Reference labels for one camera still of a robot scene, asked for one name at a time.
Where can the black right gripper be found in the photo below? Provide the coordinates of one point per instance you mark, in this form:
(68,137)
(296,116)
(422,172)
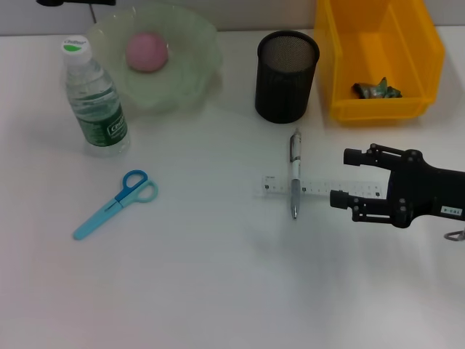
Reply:
(425,189)

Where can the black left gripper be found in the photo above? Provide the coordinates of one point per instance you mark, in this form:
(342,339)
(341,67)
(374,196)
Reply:
(72,2)

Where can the silver white pen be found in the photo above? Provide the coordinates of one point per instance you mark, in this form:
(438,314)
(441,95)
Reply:
(296,163)

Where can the pink peach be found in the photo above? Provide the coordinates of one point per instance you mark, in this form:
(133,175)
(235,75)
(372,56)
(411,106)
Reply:
(147,52)

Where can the green plastic wrapper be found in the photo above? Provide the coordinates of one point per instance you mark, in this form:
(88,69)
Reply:
(376,91)

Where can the clear green-label water bottle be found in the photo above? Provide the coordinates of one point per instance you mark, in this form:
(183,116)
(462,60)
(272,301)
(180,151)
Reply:
(98,116)

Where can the blue teal scissors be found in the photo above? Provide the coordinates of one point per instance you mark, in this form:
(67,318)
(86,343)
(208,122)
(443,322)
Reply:
(105,212)

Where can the clear plastic ruler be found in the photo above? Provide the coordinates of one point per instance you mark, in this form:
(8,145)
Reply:
(319,188)

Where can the black mesh pen holder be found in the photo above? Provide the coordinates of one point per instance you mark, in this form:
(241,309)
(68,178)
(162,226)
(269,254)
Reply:
(285,91)

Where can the green glass fruit plate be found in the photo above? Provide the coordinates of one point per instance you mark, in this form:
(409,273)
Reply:
(189,65)

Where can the yellow plastic bin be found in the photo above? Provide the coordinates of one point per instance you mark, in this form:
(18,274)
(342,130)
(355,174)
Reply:
(378,47)

